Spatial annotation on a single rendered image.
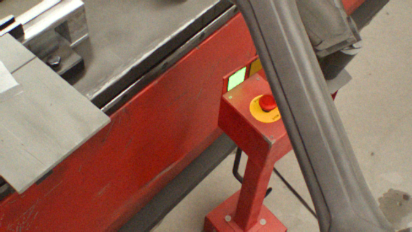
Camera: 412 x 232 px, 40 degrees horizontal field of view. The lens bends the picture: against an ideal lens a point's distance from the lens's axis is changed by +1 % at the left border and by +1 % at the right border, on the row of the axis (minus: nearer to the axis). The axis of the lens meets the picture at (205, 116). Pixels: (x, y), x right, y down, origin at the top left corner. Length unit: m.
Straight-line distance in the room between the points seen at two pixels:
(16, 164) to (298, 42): 0.51
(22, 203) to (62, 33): 0.35
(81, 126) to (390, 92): 1.64
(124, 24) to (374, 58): 1.44
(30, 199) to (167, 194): 0.79
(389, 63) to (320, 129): 1.94
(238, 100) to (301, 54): 0.68
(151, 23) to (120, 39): 0.08
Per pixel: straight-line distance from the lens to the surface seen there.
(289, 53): 0.54
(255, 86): 1.24
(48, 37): 1.12
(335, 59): 1.09
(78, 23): 1.16
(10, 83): 0.99
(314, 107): 0.53
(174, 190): 1.92
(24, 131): 0.93
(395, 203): 2.10
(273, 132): 1.18
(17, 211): 1.20
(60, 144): 0.90
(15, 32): 1.08
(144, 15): 1.24
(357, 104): 2.28
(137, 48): 1.17
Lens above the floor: 1.76
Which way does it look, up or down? 55 degrees down
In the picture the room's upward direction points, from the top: 5 degrees clockwise
